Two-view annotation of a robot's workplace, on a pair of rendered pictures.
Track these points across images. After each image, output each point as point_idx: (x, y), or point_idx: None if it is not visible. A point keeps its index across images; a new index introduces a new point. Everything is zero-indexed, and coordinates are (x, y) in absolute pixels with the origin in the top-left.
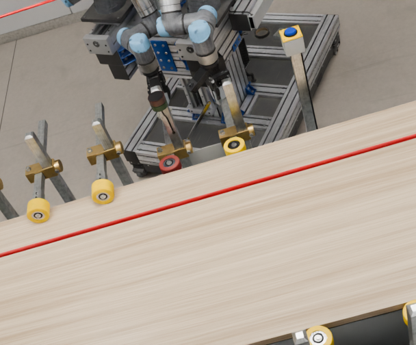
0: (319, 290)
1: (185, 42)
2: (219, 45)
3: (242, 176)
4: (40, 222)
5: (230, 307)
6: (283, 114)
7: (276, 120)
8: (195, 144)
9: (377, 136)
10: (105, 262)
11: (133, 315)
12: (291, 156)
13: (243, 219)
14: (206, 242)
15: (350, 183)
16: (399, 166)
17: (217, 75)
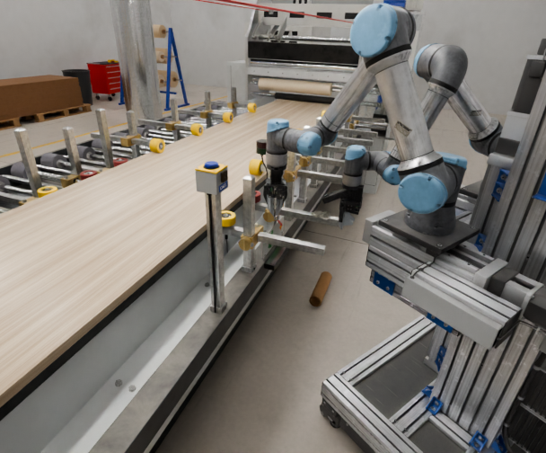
0: (65, 199)
1: (383, 213)
2: (388, 256)
3: (189, 208)
4: None
5: (114, 180)
6: (404, 451)
7: (398, 438)
8: (409, 357)
9: (105, 271)
10: None
11: (162, 164)
12: (169, 230)
13: (155, 199)
14: (164, 186)
15: (96, 238)
16: (59, 263)
17: (268, 181)
